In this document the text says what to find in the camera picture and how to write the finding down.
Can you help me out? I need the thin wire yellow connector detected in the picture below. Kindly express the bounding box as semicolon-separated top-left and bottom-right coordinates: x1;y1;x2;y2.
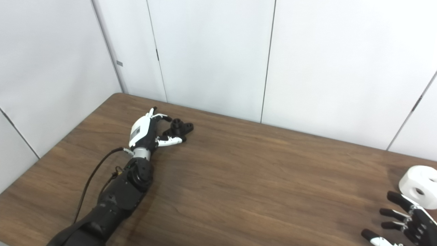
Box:
98;166;124;196

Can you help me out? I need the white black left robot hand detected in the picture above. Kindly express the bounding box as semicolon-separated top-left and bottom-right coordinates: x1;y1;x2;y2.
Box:
129;107;187;151

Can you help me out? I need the black flanged holder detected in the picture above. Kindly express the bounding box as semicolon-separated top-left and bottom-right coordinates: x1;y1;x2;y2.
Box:
163;119;194;139

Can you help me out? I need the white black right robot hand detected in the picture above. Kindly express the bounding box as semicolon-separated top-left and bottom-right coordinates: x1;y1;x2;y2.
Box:
361;191;437;246

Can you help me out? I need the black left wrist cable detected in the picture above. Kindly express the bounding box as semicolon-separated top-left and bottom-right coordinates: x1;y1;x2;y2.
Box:
73;147;134;224

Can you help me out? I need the round white piece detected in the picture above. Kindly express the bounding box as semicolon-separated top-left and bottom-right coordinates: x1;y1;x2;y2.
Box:
399;165;437;210

